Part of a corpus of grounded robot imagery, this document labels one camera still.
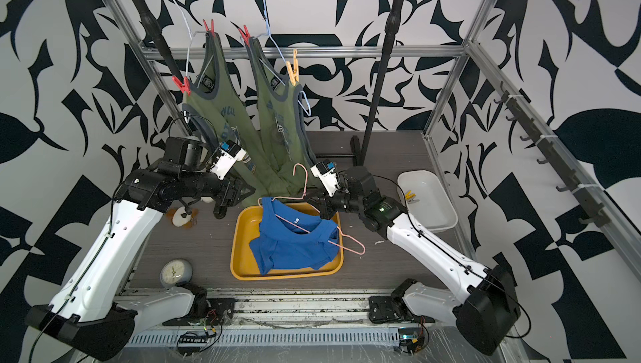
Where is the small circuit board right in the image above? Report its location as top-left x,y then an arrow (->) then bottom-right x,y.
394,326 -> 430,356

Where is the yellow plastic tray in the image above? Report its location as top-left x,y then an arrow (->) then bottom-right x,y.
230,206 -> 344,281

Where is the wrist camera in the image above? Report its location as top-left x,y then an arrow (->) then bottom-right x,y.
311,159 -> 340,197
209,140 -> 246,180

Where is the small circuit board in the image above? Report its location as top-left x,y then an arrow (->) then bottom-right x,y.
175,326 -> 224,356
394,326 -> 430,356

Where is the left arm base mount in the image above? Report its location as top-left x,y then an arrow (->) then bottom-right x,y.
162,283 -> 236,327

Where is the black wall hook rail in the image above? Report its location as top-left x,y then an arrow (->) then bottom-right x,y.
495,81 -> 613,228

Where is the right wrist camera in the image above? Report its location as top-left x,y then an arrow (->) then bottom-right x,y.
311,159 -> 340,197

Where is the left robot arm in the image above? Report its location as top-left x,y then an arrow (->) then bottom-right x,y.
25,137 -> 255,361

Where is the white plastic bin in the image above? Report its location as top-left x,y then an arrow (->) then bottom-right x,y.
397,170 -> 458,233

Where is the yellow clothespin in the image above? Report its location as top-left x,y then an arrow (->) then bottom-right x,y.
404,191 -> 417,203

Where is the small circuit board left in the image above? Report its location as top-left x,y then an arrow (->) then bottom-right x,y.
175,326 -> 224,356

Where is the blue tank top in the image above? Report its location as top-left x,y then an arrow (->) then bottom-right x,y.
250,199 -> 339,276

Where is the pink wire hanger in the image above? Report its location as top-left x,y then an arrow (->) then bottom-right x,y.
257,163 -> 367,256

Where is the brown white plush piece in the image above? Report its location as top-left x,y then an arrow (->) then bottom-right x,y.
166,207 -> 199,229

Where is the white wire hanger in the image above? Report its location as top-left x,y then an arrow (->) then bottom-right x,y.
167,0 -> 207,84

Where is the green tank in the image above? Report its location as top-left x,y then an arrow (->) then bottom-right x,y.
183,32 -> 288,206
245,37 -> 320,196

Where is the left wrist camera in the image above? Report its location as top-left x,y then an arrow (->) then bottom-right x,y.
209,140 -> 246,180

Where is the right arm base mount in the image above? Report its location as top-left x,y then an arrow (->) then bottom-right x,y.
368,278 -> 436,325

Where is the small round clock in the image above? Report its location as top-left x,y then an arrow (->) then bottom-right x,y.
160,258 -> 194,288

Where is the blue wire hanger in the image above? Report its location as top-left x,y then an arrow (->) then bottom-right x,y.
262,0 -> 311,117

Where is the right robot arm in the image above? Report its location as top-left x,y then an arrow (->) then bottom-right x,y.
304,160 -> 525,356

